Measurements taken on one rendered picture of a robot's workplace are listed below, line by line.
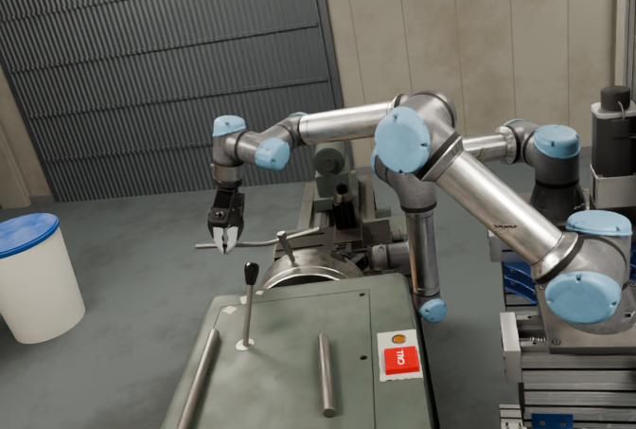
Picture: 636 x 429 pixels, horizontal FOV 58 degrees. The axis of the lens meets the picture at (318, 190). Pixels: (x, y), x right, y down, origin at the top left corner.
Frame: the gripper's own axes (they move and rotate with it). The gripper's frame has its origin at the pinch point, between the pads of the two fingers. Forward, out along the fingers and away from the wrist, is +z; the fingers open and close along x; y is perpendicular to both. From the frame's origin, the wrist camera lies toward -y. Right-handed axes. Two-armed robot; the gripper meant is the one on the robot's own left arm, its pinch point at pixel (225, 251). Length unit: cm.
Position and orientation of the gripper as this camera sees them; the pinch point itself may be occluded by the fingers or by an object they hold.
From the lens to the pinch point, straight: 153.3
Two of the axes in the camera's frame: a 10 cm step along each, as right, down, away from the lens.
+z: -0.8, 9.1, 4.1
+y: 0.5, -4.1, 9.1
